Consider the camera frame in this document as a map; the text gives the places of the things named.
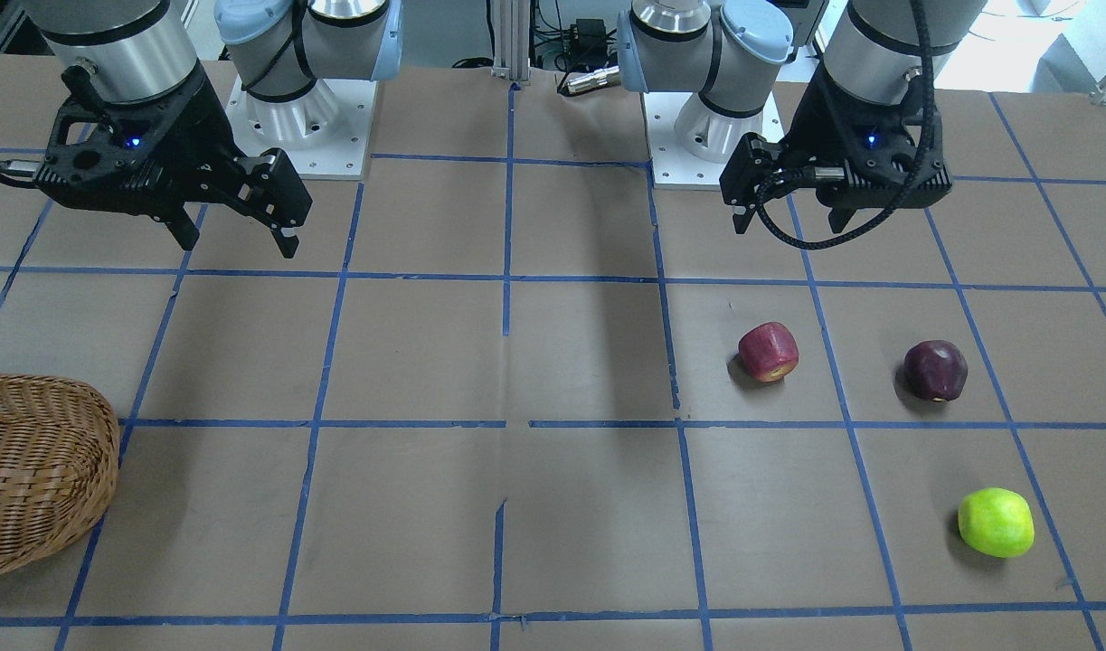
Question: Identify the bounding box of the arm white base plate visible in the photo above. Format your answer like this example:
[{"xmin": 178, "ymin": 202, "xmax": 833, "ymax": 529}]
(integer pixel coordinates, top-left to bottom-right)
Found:
[
  {"xmin": 225, "ymin": 78, "xmax": 380, "ymax": 181},
  {"xmin": 641, "ymin": 92, "xmax": 784, "ymax": 191}
]

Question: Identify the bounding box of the aluminium frame post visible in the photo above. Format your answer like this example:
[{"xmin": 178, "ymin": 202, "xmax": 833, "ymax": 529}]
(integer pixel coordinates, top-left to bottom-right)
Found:
[{"xmin": 489, "ymin": 0, "xmax": 534, "ymax": 87}]

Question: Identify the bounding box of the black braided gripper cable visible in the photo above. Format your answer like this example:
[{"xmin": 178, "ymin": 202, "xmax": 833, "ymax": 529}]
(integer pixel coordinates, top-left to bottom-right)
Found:
[{"xmin": 757, "ymin": 0, "xmax": 938, "ymax": 251}]

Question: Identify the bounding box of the green apple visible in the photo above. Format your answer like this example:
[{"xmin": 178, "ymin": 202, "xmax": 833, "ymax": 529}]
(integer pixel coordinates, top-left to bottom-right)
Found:
[{"xmin": 954, "ymin": 487, "xmax": 1035, "ymax": 559}]

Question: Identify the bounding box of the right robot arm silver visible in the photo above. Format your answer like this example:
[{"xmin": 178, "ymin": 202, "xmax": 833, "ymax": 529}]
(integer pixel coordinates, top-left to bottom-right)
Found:
[{"xmin": 0, "ymin": 1, "xmax": 401, "ymax": 259}]

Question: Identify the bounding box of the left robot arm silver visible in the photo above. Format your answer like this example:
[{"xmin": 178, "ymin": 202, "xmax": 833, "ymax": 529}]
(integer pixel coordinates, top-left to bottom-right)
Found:
[{"xmin": 616, "ymin": 1, "xmax": 984, "ymax": 250}]

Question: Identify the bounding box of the woven wicker basket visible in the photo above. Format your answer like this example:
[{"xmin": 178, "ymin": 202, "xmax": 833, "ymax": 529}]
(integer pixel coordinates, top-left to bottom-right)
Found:
[{"xmin": 0, "ymin": 372, "xmax": 122, "ymax": 577}]

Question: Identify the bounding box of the red apple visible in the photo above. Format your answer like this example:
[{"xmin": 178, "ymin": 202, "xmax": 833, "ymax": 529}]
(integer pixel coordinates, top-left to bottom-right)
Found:
[{"xmin": 738, "ymin": 322, "xmax": 800, "ymax": 384}]

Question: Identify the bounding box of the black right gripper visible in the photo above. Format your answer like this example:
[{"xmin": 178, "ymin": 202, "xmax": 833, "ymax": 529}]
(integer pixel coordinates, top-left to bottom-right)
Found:
[{"xmin": 0, "ymin": 63, "xmax": 313, "ymax": 259}]

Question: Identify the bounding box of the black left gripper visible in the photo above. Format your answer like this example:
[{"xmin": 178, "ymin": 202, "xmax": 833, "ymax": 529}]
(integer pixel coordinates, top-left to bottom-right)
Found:
[{"xmin": 721, "ymin": 69, "xmax": 953, "ymax": 234}]

